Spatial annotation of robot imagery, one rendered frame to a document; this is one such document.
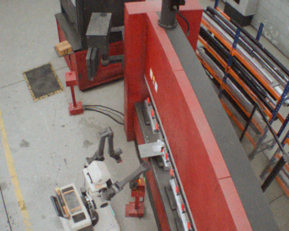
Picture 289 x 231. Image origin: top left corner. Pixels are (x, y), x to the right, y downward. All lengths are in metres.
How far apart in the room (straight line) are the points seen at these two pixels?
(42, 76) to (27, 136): 1.38
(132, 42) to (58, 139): 2.23
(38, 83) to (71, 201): 3.06
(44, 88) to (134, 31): 2.82
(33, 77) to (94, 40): 2.69
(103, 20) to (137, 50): 0.60
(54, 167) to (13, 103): 1.60
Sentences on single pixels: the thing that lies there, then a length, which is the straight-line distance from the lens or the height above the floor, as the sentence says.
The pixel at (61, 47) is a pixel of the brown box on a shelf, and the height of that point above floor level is 1.10.
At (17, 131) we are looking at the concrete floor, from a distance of 5.48.
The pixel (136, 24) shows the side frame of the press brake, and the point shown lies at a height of 2.15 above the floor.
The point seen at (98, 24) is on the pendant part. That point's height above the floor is 1.95.
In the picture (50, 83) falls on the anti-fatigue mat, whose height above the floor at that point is 0.01.
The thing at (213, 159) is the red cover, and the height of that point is 2.30.
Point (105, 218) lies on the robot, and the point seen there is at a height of 0.28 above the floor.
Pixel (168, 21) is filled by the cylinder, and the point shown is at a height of 2.39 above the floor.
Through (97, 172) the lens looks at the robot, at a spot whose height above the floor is 1.37.
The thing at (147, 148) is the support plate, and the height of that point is 1.00.
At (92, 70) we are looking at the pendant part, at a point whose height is 1.39.
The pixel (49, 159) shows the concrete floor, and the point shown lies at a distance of 5.01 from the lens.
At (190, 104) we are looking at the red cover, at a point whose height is 2.30.
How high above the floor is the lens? 4.13
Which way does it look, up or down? 50 degrees down
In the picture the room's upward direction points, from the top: 4 degrees clockwise
